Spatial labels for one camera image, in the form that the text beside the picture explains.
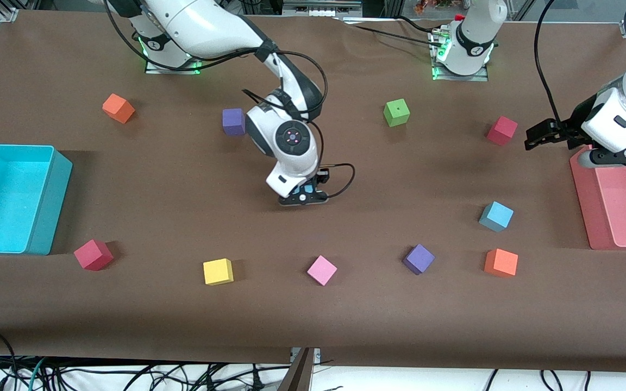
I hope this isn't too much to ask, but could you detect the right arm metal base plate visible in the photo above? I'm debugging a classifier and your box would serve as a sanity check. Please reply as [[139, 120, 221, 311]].
[[145, 54, 203, 75]]

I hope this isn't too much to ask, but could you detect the pink plastic bin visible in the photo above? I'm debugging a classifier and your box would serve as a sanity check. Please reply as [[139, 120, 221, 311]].
[[569, 140, 626, 251]]

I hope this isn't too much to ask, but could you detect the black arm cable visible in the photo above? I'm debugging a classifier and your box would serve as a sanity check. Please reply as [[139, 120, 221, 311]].
[[104, 0, 356, 199], [534, 0, 561, 121]]

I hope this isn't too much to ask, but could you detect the grey device box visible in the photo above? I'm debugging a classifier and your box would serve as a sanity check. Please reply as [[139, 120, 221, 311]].
[[283, 0, 362, 16]]

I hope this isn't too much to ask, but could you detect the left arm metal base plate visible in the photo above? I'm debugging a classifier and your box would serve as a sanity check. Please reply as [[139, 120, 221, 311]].
[[430, 30, 489, 82]]

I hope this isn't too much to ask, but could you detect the brown table cover sheet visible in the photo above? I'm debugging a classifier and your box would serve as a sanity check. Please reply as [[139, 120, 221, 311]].
[[0, 8, 626, 374]]

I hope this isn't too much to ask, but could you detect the cyan plastic bin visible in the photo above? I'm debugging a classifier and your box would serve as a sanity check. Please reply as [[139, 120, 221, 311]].
[[0, 144, 73, 256]]

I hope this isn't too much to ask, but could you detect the dark mounting bar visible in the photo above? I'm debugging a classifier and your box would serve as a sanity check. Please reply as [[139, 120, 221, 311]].
[[278, 348, 315, 391]]

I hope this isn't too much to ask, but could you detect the orange foam cube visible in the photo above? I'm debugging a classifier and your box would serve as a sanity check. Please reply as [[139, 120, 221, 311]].
[[484, 249, 519, 278], [102, 93, 136, 124]]

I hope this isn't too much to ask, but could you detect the purple foam cube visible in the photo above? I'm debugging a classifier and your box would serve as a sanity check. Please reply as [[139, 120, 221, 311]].
[[403, 244, 435, 275], [222, 108, 247, 136]]

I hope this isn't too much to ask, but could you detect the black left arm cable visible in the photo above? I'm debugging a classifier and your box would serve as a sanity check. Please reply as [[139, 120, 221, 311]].
[[534, 0, 561, 121]]

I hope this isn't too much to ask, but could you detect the green foam cube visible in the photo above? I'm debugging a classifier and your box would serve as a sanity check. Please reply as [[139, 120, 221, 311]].
[[384, 98, 410, 128]]

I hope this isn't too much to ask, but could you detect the yellow foam cube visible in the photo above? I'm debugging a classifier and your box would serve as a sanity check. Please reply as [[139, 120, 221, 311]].
[[203, 258, 234, 286]]

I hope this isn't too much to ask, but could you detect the teal cable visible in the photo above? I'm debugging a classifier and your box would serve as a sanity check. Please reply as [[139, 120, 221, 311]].
[[26, 356, 48, 391]]

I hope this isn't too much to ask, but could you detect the red foam cube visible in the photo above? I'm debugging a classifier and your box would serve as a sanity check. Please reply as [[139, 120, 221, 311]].
[[486, 116, 518, 146], [73, 239, 114, 271]]

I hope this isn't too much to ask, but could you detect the pink foam cube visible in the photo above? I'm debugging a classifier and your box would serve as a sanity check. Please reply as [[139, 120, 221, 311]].
[[307, 255, 338, 286]]

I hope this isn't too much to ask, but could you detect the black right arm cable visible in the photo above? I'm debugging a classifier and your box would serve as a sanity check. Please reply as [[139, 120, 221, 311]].
[[104, 0, 356, 199]]

